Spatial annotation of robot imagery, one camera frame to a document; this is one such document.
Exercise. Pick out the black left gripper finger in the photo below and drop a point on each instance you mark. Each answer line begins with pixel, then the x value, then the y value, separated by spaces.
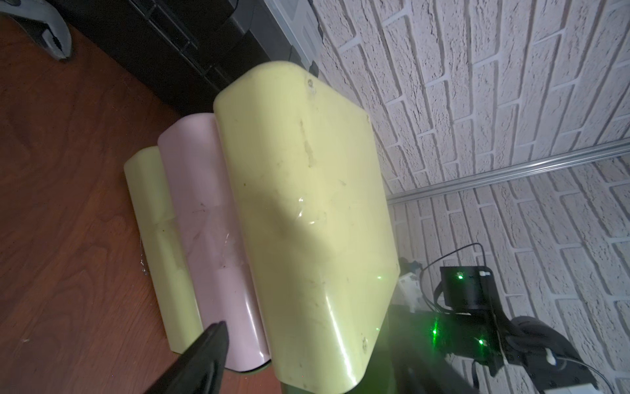
pixel 200 368

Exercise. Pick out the orange-handled pliers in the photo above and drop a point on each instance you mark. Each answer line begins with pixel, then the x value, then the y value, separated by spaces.
pixel 43 23

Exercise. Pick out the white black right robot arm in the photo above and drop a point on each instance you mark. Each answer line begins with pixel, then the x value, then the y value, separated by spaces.
pixel 466 318

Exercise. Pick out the green drawer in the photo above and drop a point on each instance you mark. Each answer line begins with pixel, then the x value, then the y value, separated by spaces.
pixel 379 354

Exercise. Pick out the black plastic toolbox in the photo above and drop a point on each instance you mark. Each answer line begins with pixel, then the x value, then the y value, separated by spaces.
pixel 187 52

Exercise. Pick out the aluminium corner post right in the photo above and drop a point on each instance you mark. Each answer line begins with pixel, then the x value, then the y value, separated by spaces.
pixel 562 161

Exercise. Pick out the yellow-green drawer cabinet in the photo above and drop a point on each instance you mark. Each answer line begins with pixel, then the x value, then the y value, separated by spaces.
pixel 266 213

